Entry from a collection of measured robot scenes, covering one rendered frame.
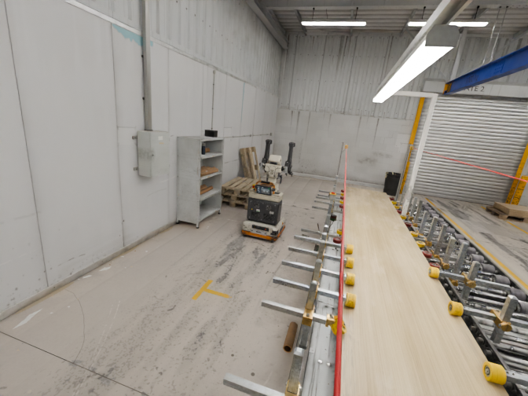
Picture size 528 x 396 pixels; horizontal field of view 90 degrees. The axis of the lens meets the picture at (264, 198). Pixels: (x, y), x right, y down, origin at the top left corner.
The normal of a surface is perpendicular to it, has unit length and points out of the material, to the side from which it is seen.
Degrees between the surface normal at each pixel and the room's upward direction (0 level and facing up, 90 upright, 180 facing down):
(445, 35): 90
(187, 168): 90
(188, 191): 90
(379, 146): 90
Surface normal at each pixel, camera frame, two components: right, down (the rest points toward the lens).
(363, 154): -0.29, 0.24
